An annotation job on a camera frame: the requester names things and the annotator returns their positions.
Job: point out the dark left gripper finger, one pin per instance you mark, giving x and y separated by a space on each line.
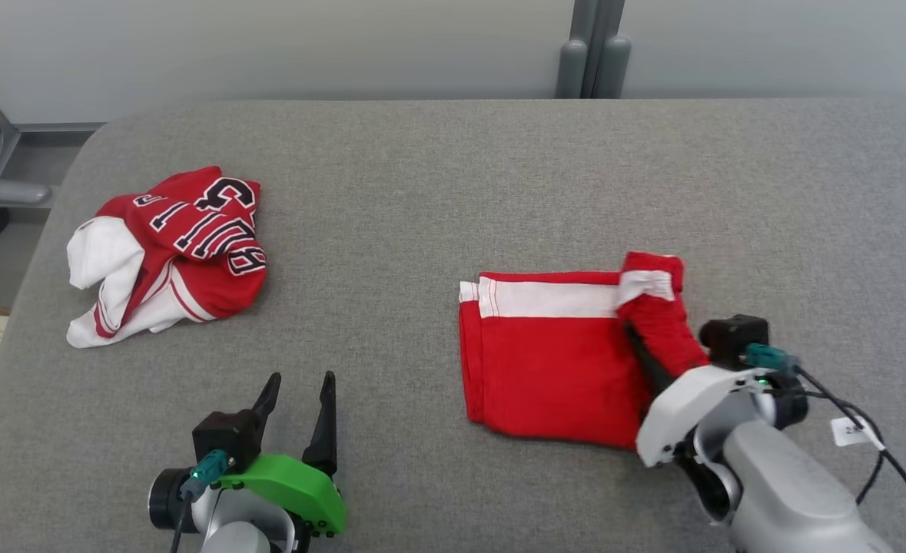
326 438
270 399

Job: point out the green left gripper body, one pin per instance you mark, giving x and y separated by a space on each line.
306 484

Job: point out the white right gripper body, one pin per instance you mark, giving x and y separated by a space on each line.
683 403

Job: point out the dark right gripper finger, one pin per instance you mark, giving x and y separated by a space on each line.
651 369

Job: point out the red shorts with white stripes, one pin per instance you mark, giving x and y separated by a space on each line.
552 369

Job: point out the red jersey with white sleeves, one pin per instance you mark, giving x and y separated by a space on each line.
207 230

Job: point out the grey fabric sofa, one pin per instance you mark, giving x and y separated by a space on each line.
437 192

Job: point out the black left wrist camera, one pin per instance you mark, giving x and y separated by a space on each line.
226 438

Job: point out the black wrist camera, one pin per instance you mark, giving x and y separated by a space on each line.
226 438
729 338

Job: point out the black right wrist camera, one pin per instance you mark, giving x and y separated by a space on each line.
729 338

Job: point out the grey partition post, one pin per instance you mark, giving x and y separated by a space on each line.
592 54

